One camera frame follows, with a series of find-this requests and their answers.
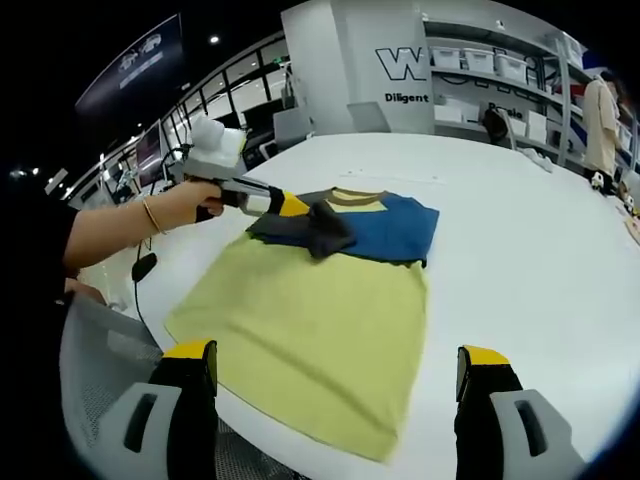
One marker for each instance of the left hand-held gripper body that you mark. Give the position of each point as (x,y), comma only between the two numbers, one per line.
(215,150)

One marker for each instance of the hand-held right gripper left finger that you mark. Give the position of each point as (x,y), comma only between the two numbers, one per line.
(155,430)

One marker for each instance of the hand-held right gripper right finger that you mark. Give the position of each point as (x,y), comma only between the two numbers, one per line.
(500,430)

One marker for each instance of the yellow blue grey garment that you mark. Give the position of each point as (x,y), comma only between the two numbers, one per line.
(310,320)

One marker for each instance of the person's left hand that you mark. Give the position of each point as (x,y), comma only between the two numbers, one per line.
(192,197)

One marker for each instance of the small white appliance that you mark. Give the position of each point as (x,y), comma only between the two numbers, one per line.
(264,151)

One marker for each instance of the black computer monitor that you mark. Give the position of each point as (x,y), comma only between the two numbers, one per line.
(265,114)

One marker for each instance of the large standing display screen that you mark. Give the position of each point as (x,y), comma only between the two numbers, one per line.
(149,155)

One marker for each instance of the grey mesh office chair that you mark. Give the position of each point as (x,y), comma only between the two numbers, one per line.
(100,350)

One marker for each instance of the ceiling spot lights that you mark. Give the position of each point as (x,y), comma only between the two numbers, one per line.
(214,38)

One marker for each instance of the dark hanging display screen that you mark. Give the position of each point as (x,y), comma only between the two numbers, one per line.
(135,60)

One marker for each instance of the black oval device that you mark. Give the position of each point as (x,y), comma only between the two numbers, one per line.
(145,266)

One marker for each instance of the black backpack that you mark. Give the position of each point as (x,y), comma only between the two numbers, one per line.
(495,125)

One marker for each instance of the small wooden board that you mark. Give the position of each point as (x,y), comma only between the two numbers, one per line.
(634,230)

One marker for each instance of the white crumpled cloth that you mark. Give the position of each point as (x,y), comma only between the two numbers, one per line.
(539,161)

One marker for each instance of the rows of white storage bins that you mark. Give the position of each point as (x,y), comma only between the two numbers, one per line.
(510,65)

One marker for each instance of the metal storage shelf rack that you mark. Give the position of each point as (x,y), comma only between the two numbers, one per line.
(564,100)

